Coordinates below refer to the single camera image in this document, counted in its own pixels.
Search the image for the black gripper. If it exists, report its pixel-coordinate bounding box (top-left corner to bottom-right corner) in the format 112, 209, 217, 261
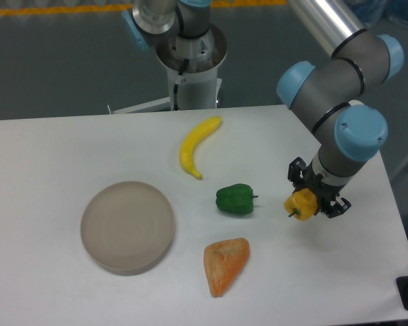
288, 157, 352, 218

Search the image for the yellow toy bell pepper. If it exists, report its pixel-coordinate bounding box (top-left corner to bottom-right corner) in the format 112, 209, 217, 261
284, 188, 318, 221

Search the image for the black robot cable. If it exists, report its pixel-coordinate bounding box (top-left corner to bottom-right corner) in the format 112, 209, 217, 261
171, 58, 190, 111

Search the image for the yellow toy banana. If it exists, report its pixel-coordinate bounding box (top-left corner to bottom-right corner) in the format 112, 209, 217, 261
179, 115, 222, 180

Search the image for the green toy bell pepper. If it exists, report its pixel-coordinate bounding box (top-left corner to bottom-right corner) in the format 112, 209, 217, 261
216, 183, 258, 216

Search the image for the blue plastic bag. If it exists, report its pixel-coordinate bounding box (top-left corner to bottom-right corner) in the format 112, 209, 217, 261
344, 0, 408, 28

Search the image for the orange toy bread wedge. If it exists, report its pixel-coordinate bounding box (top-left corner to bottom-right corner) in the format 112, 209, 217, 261
203, 238, 250, 297

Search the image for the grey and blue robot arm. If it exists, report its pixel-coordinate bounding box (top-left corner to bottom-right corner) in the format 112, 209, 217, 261
122, 1, 405, 221

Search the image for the beige round plate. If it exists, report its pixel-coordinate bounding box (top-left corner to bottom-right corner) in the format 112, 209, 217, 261
80, 181, 175, 276

